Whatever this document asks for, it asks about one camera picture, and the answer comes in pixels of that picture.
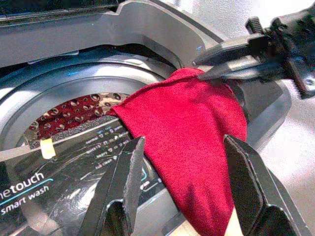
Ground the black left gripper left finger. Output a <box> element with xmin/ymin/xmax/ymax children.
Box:
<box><xmin>78</xmin><ymin>136</ymin><xmax>146</xmax><ymax>236</ymax></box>

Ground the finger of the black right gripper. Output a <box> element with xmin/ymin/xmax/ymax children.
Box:
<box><xmin>193</xmin><ymin>34</ymin><xmax>271</xmax><ymax>66</ymax></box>
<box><xmin>196</xmin><ymin>61</ymin><xmax>269</xmax><ymax>83</ymax></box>

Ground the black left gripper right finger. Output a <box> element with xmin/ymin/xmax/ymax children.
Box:
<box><xmin>223</xmin><ymin>134</ymin><xmax>315</xmax><ymax>236</ymax></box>

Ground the red garment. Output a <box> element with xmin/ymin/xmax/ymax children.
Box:
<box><xmin>108</xmin><ymin>67</ymin><xmax>248</xmax><ymax>236</ymax></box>

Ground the grey top-load washing machine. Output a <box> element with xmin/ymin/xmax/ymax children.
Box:
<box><xmin>0</xmin><ymin>0</ymin><xmax>296</xmax><ymax>236</ymax></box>

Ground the steel washing machine drum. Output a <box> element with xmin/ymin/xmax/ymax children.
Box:
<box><xmin>24</xmin><ymin>92</ymin><xmax>131</xmax><ymax>149</ymax></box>

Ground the grey washing machine lid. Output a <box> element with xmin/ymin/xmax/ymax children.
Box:
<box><xmin>0</xmin><ymin>0</ymin><xmax>227</xmax><ymax>72</ymax></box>

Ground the yellow sticker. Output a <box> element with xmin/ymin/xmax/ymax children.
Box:
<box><xmin>40</xmin><ymin>138</ymin><xmax>57</xmax><ymax>160</ymax></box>

